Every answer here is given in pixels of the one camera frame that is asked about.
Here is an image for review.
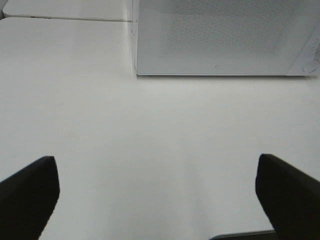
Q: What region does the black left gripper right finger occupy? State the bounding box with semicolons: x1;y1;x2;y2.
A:
255;154;320;240

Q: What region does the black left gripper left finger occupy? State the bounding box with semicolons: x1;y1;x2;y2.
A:
0;156;60;240

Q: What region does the white microwave door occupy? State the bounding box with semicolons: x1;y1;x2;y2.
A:
133;0;320;76

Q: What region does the round door release button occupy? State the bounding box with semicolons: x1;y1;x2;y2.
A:
302;59;320;74

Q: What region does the white microwave oven body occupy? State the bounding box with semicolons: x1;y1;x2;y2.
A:
287;24;320;76

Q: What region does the white adjacent table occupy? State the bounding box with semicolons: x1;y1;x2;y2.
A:
2;0;133;22

